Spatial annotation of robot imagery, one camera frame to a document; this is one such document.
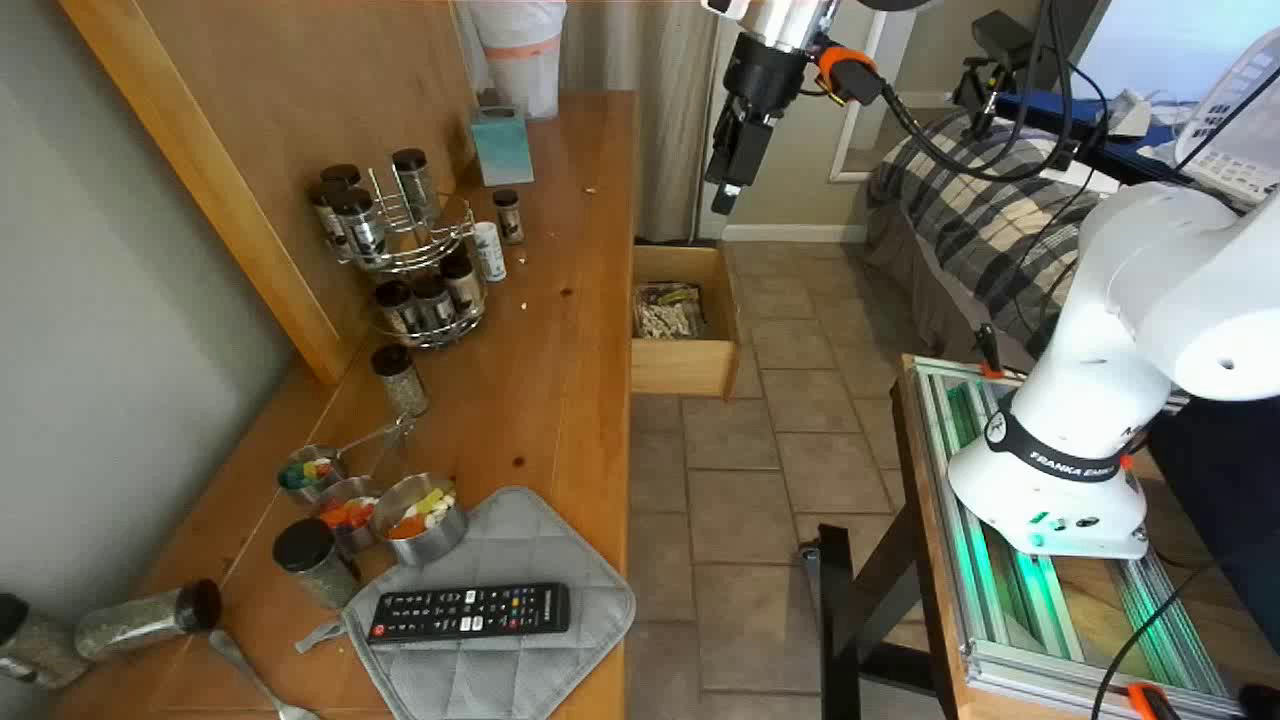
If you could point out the medium steel measuring cup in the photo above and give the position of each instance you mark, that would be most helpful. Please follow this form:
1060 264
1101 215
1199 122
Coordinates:
351 523

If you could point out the small white bottle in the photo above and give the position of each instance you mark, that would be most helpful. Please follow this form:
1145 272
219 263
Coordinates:
489 250

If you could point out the wooden backboard panel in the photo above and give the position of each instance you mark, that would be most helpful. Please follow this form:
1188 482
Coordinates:
304 94

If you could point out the black stand leg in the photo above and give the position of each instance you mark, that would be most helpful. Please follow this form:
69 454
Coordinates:
852 614

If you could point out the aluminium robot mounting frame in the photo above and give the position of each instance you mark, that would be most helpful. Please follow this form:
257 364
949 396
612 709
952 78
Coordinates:
1043 603

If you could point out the open wooden drawer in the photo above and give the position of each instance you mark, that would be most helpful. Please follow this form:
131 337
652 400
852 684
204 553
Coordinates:
682 361

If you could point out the black lid spice jar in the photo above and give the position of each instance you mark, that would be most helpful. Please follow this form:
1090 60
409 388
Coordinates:
334 201
393 304
415 181
428 301
463 280
363 224

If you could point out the grey curtain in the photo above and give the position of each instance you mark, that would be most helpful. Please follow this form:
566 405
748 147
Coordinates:
667 122

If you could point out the small cup with candies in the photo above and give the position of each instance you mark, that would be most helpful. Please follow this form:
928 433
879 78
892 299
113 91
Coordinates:
311 475

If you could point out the teal tissue box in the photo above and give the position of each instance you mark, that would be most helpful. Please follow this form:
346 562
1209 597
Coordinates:
505 147

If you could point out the black camera on stand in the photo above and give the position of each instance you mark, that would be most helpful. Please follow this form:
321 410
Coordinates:
1012 55

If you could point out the plaid bed blanket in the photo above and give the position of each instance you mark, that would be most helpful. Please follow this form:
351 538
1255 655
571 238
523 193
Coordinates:
986 224

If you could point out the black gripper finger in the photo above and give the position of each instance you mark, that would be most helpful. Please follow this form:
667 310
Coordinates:
756 140
726 175

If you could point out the black remote control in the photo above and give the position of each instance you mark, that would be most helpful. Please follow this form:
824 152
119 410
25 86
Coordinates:
465 614

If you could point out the wide glass jar black lid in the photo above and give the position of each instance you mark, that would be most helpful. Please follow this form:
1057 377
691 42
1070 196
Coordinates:
316 562

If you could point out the white plastic basket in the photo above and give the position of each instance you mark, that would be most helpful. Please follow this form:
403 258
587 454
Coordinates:
1242 132

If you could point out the wooden dresser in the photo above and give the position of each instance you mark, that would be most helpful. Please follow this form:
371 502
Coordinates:
534 385

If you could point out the grey quilted pot holder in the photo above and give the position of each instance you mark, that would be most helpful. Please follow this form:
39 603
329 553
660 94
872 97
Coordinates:
493 683

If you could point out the dark capped glass jar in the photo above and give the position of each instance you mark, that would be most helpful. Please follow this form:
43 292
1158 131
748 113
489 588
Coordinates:
34 645

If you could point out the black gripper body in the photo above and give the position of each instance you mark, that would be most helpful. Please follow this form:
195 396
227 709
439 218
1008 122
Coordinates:
760 81

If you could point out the bright monitor screen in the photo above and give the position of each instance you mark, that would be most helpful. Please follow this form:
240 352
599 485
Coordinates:
1175 46

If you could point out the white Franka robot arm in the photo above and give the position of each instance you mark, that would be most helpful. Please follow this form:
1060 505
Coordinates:
1175 292

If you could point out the small dark spice jar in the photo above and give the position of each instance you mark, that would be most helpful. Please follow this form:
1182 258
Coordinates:
509 218

